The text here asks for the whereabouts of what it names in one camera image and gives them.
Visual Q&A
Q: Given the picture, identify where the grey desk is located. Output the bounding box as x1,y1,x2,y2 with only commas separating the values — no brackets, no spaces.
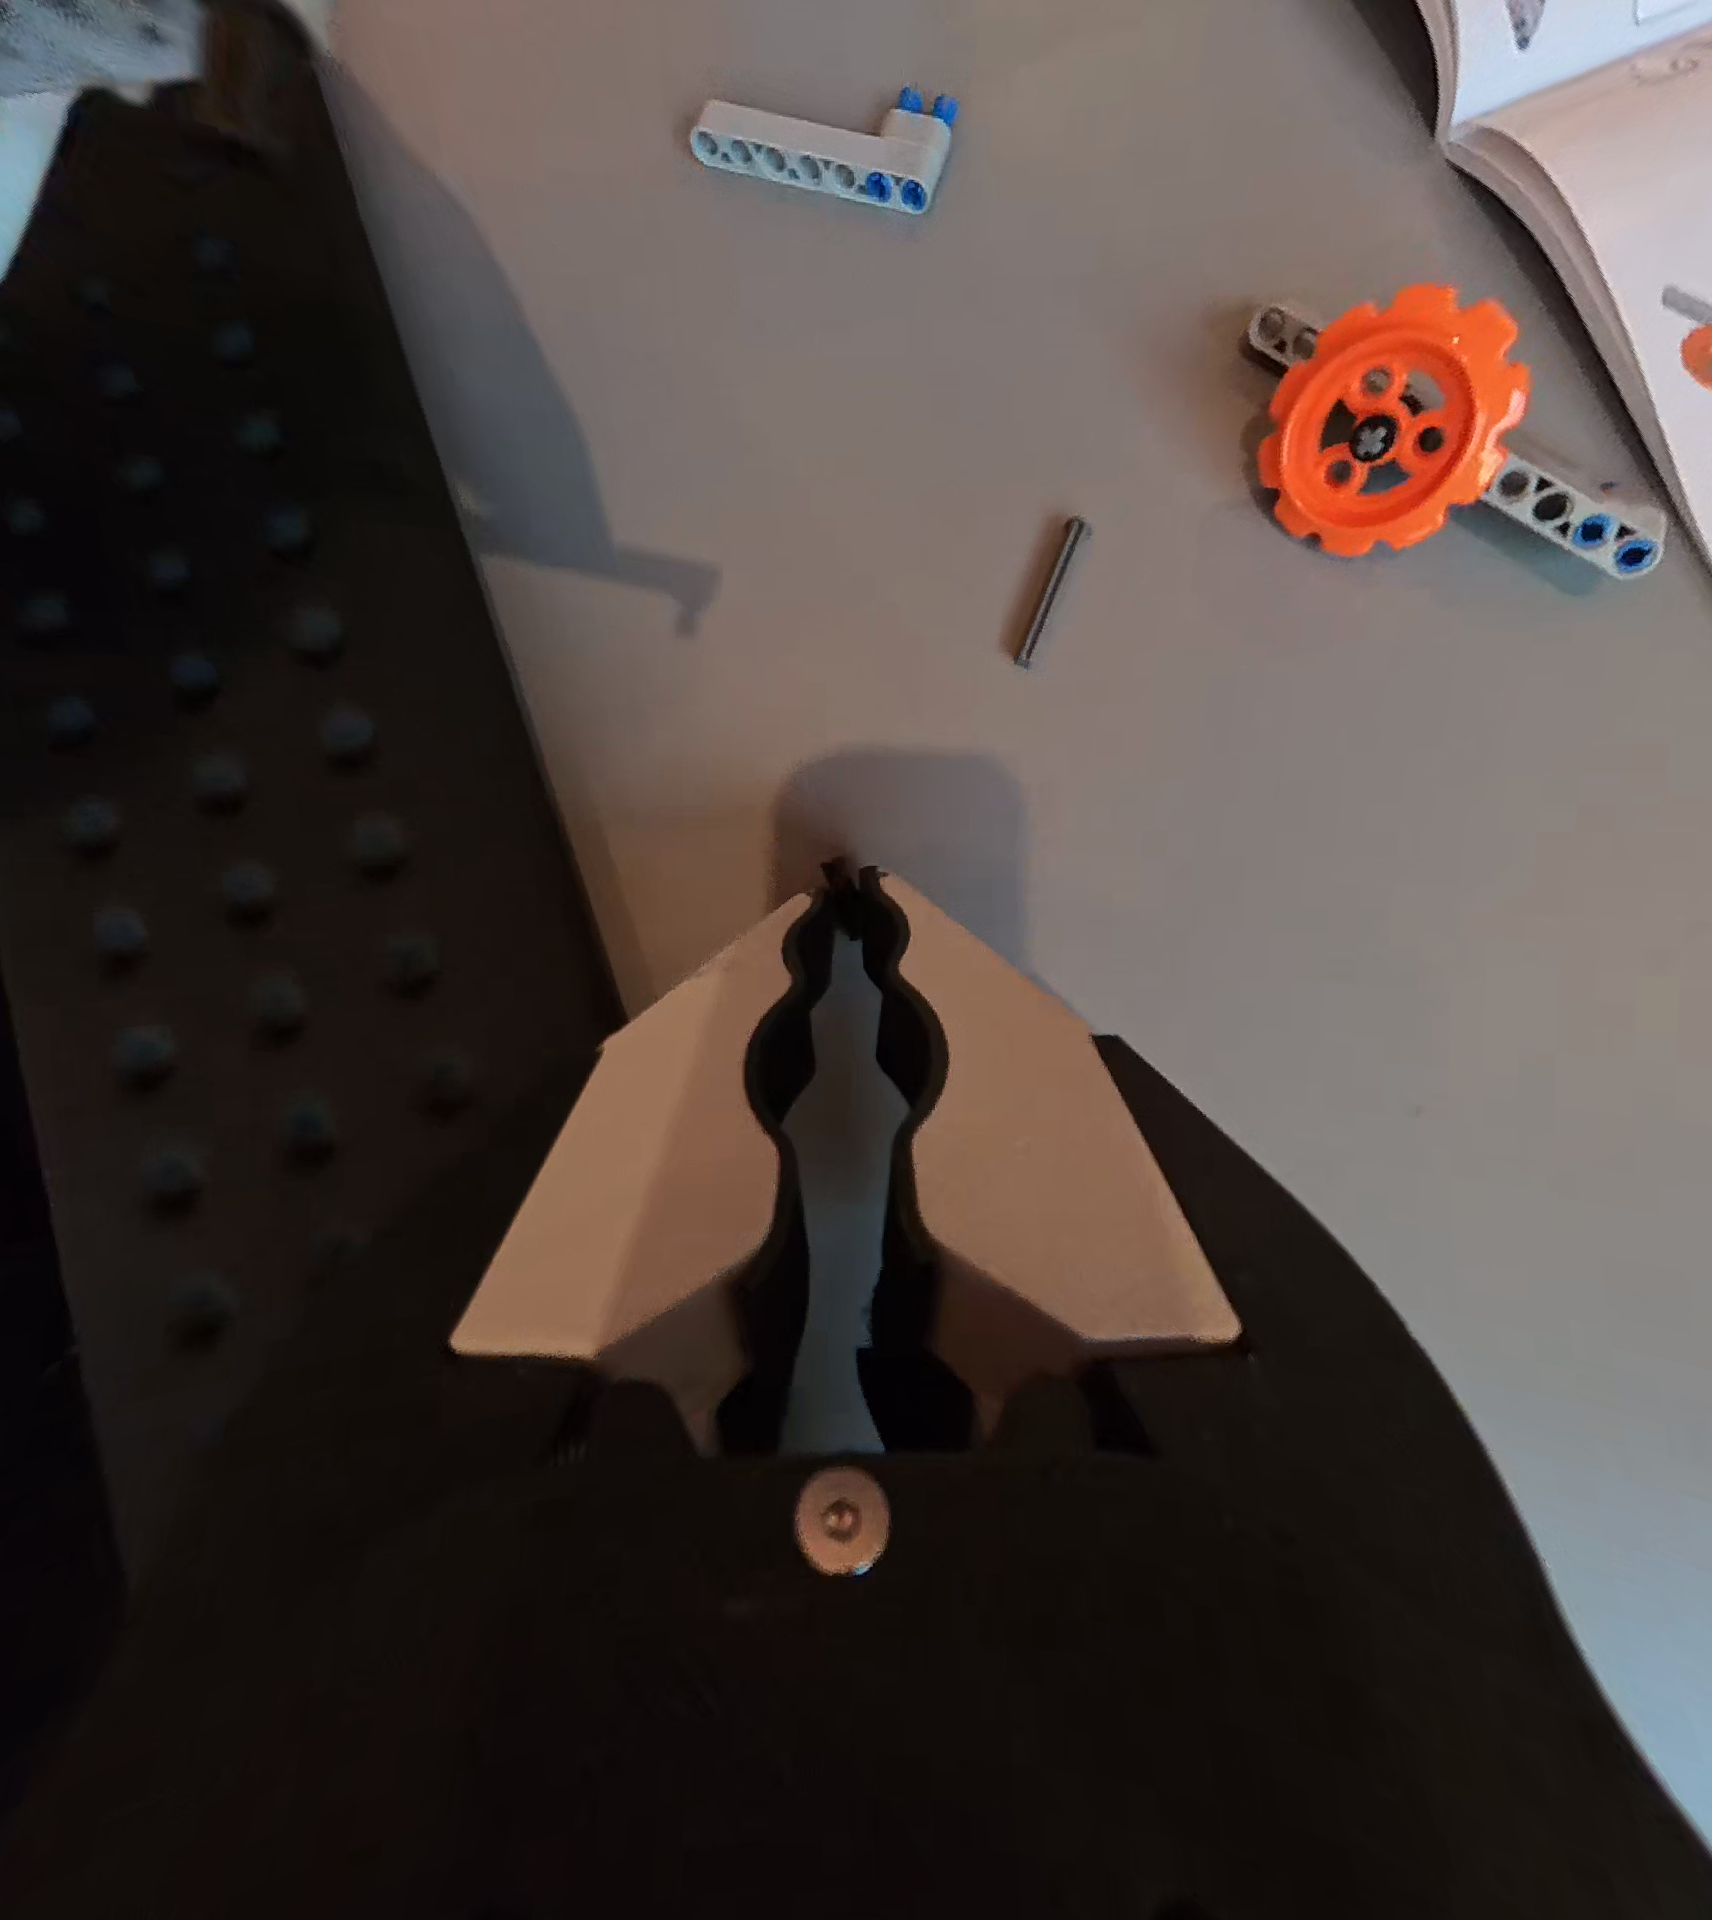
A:
316,0,1712,1920

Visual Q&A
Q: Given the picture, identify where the light grey long holed beam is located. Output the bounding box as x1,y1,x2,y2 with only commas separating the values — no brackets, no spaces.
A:
1245,300,1667,580

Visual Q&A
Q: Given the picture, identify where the black axle rod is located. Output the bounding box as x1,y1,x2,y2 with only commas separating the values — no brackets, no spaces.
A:
1011,516,1091,672

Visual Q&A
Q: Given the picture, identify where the open instruction booklet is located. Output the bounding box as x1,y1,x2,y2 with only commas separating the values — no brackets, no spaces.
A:
1409,0,1712,751

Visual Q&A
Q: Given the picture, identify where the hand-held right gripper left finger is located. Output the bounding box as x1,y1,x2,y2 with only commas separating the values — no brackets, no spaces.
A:
448,887,815,1451

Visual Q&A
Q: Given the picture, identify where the white L-shaped holed beam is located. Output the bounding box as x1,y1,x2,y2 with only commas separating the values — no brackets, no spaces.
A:
687,95,960,220

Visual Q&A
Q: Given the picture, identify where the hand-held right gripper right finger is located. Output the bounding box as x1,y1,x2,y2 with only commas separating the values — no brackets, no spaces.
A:
874,874,1244,1446

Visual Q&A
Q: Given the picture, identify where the orange gear wheel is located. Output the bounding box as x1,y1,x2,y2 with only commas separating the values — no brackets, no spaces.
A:
1258,284,1530,559

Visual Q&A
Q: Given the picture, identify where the black studded panel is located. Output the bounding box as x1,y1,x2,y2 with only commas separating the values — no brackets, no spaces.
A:
0,65,633,1591

